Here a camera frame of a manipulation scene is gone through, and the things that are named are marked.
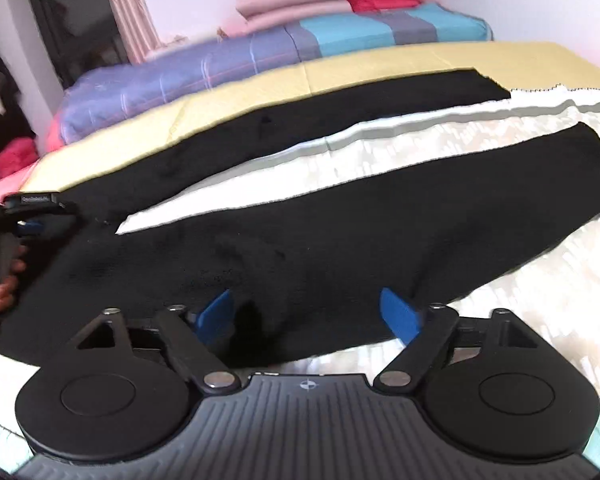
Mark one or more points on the red pink blanket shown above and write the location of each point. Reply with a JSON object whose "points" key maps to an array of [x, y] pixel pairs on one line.
{"points": [[15, 160]]}

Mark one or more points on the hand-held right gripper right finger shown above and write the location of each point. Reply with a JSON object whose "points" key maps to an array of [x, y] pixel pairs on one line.
{"points": [[397, 315]]}

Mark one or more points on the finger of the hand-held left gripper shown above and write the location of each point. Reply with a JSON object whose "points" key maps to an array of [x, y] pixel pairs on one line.
{"points": [[30, 230]]}

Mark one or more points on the dark hanging clothes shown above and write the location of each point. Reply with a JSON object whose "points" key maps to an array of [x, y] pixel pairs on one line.
{"points": [[0, 110]]}

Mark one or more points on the pink striped curtain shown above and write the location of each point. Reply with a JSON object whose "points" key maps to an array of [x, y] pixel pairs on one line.
{"points": [[130, 10]]}

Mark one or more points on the black pants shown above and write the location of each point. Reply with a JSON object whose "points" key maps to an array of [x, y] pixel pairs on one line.
{"points": [[330, 240]]}

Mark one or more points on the plaid purple blue quilt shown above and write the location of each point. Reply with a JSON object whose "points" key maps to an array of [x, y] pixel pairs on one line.
{"points": [[190, 70]]}

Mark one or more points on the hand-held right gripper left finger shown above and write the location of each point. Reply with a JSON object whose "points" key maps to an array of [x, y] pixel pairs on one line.
{"points": [[215, 312]]}

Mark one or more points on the yellow beige patterned bedsheet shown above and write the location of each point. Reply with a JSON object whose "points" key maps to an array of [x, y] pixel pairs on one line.
{"points": [[380, 67]]}

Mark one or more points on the dark cabinet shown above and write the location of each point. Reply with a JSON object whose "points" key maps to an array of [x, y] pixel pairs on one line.
{"points": [[75, 15]]}

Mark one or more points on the person's left hand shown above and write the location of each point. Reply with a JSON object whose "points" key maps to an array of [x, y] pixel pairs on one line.
{"points": [[4, 291]]}

